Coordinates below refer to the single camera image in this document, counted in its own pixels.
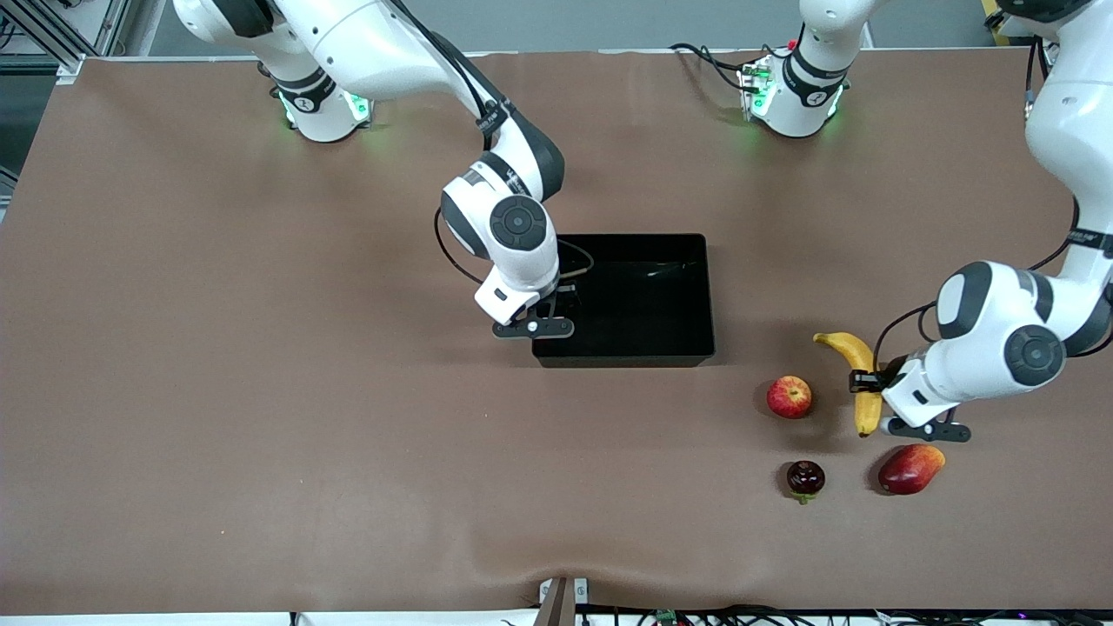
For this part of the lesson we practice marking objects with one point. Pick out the red yellow striped apple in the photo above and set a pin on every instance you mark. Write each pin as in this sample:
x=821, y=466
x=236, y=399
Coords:
x=789, y=397

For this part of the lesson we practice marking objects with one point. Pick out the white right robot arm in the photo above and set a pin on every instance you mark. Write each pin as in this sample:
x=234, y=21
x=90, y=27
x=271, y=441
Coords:
x=365, y=43

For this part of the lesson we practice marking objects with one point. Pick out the dark purple mangosteen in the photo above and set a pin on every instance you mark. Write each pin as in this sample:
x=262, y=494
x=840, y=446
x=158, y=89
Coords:
x=805, y=478

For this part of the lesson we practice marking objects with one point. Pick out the black rectangular plastic box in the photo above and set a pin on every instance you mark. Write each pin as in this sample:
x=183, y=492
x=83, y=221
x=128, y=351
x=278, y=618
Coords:
x=643, y=304

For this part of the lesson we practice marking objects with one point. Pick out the yellow banana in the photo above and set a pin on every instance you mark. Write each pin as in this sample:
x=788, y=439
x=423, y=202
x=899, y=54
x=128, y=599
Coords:
x=856, y=352

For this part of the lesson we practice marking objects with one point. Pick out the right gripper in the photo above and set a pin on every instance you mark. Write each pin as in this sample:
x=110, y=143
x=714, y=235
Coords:
x=564, y=301

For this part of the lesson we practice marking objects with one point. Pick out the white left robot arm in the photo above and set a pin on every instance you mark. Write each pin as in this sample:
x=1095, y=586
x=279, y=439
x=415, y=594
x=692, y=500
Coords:
x=1069, y=113

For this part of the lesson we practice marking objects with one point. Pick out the red yellow mango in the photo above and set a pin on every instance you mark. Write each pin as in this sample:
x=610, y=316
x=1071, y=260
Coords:
x=909, y=469

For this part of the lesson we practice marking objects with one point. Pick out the aluminium frame profile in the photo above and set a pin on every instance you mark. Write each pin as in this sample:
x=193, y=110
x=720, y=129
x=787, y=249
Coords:
x=68, y=65

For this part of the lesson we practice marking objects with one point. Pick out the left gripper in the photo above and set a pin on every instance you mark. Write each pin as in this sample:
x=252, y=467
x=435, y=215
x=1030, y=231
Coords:
x=880, y=377

